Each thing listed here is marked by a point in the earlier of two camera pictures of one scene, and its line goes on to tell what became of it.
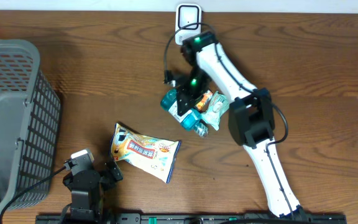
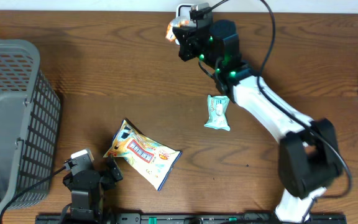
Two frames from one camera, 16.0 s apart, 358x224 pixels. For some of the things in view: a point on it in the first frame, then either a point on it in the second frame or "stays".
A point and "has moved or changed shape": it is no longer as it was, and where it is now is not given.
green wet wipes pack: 218,103 has moved or changed shape
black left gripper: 110,178 stays
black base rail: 187,218 stays
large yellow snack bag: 158,157 has moved or changed shape
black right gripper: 188,99 → 187,42
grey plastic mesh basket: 20,117 stays
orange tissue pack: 202,104 → 169,35
